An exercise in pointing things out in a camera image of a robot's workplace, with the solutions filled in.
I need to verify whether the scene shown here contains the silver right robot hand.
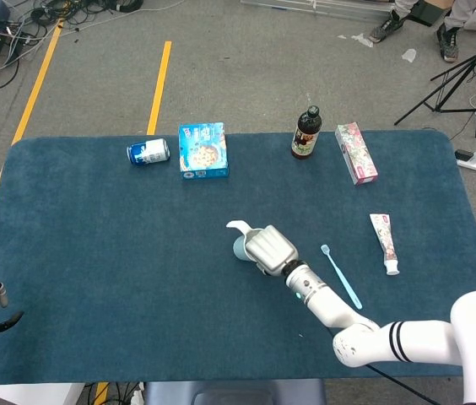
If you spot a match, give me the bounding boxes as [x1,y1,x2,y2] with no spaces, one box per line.
[244,224,300,278]

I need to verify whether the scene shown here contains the white plastic cup with handle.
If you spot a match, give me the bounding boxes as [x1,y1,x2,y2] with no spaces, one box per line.
[225,219,267,263]

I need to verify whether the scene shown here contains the light blue toothbrush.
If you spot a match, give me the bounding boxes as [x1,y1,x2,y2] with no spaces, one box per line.
[320,244,364,311]

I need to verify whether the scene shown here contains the white floral toothpaste tube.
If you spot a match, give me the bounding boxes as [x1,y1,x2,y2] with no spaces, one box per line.
[369,213,401,276]

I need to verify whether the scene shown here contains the pink floral box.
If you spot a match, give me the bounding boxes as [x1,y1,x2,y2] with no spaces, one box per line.
[334,122,379,187]

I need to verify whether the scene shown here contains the white cabinet block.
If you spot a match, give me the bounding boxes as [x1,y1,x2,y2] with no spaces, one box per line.
[0,381,86,405]

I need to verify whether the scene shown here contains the blue cereal box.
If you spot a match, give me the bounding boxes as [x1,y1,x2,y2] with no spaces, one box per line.
[178,121,230,181]

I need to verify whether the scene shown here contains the dark tea bottle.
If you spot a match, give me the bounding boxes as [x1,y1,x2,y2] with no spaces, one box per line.
[290,105,322,160]

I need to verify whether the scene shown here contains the blue carpet table mat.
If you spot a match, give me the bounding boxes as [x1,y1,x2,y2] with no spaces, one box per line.
[0,129,476,386]

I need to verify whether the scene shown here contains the blue and white drink can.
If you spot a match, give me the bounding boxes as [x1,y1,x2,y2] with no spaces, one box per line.
[126,138,171,168]

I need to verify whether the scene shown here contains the person in grey trousers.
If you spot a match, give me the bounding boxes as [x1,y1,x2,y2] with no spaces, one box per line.
[368,0,476,63]

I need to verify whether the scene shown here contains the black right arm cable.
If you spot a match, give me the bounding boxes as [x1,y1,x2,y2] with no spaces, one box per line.
[366,364,441,405]

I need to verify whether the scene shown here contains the aluminium rail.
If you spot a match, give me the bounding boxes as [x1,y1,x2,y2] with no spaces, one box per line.
[240,0,395,24]

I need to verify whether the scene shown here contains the tangled floor cables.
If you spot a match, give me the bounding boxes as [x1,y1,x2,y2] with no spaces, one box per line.
[0,0,188,89]

